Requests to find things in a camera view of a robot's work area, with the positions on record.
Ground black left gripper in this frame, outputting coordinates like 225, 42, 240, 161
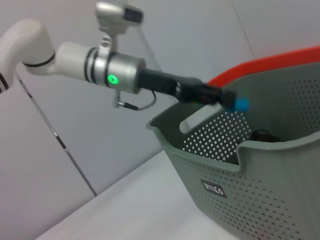
138, 68, 238, 111

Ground blue square toy plate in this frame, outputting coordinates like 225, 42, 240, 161
234, 97, 251, 112

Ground grey-green perforated storage bin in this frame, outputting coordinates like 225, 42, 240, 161
146, 61, 320, 240

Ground dark clay teapot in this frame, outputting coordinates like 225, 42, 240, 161
250, 129, 281, 143

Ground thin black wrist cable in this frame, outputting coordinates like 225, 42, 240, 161
117, 90, 158, 111

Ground silver metal cable connector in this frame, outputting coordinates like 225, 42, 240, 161
112, 90, 124, 109

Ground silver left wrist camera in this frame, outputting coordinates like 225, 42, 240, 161
94, 1, 145, 52

